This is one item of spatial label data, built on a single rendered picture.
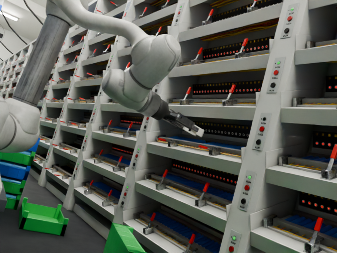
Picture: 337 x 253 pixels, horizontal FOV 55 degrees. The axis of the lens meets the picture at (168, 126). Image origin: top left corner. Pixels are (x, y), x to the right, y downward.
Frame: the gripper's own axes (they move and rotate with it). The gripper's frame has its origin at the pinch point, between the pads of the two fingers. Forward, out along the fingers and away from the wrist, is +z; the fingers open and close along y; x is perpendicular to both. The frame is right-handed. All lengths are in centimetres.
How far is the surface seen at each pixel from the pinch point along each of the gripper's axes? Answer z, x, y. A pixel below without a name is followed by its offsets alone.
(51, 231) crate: -17, 63, 49
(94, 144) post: 5, 17, 103
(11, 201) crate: -31, 63, 84
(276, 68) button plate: -1.7, -24.1, -31.4
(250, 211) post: 4.8, 21.6, -35.3
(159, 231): 11.7, 42.7, 11.3
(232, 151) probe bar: 6.5, 4.0, -17.5
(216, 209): 8.8, 25.1, -18.0
